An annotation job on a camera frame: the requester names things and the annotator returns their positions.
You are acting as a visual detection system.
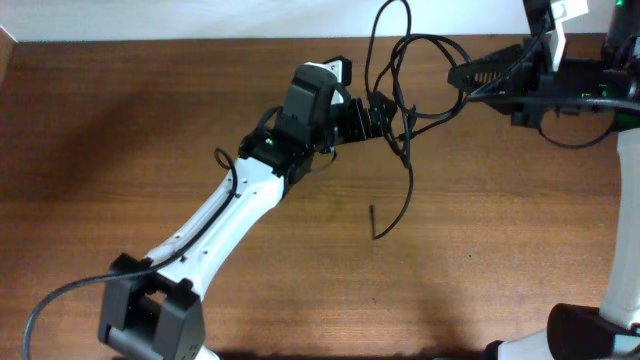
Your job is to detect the black cable bundle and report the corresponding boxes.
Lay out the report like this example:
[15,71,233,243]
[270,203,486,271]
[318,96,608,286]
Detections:
[363,0,474,241]

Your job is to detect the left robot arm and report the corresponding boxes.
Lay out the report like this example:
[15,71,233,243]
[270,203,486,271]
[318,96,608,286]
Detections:
[98,58,397,360]

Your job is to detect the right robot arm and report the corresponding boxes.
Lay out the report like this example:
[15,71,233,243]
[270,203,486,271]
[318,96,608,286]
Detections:
[448,0,639,359]

